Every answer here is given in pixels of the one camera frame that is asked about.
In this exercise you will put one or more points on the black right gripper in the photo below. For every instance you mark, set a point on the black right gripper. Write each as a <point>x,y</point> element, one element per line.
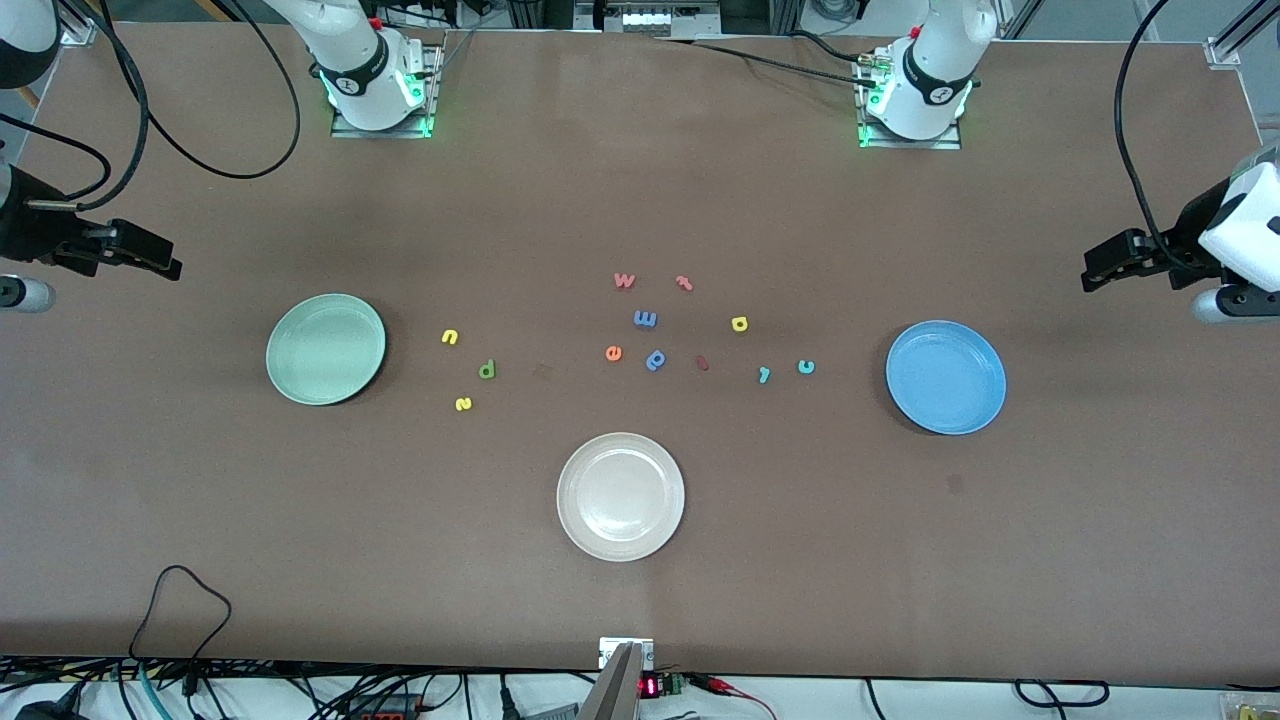
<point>22,232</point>

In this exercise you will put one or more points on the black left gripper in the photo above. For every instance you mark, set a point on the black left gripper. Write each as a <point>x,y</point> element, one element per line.
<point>1186,237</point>

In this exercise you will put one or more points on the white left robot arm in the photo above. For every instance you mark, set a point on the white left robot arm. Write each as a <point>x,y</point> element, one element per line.
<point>930,70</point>

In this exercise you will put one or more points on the brown wooden stick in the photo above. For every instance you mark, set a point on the brown wooden stick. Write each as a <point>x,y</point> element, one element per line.
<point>32,97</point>

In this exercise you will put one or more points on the blue plate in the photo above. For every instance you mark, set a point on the blue plate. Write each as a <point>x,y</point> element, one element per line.
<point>945,378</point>

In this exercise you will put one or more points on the green plate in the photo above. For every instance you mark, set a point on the green plate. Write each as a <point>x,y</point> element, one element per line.
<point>325,350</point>

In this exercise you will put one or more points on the clear box with yellow parts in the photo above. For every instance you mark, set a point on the clear box with yellow parts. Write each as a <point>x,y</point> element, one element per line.
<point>1250,710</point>

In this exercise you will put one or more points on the blue letter p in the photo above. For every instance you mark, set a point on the blue letter p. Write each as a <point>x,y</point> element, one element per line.
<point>656,360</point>

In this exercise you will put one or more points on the blue letter m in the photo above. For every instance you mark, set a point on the blue letter m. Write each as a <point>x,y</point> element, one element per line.
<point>645,319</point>

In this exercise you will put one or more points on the red connector block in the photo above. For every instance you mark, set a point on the red connector block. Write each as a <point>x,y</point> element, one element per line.
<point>385,712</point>

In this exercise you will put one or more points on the grey connector block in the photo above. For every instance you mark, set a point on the grey connector block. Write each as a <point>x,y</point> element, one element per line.
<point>650,18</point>

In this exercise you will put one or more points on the white plate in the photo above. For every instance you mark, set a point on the white plate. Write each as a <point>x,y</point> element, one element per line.
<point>620,497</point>

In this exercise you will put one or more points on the red clip leads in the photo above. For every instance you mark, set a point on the red clip leads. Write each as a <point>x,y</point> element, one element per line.
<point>715,684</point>

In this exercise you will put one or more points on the silver clamp plate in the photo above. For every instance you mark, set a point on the silver clamp plate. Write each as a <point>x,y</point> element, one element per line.
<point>607,655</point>

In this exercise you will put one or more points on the board with red display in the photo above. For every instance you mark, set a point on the board with red display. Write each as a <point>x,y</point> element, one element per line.
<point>650,687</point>

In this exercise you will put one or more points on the grey metal bar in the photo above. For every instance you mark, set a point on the grey metal bar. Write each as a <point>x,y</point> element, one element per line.
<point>615,695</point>

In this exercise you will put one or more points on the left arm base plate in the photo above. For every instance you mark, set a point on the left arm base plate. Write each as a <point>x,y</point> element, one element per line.
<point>950,143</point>

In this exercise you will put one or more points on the silver corner bracket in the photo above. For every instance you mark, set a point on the silver corner bracket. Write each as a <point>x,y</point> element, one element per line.
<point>75,35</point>
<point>1222,52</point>

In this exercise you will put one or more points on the aluminium frame profile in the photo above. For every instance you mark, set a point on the aluminium frame profile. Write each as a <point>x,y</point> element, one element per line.
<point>1255,20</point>

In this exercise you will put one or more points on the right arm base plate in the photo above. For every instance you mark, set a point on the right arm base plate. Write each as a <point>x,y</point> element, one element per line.
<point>432,90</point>

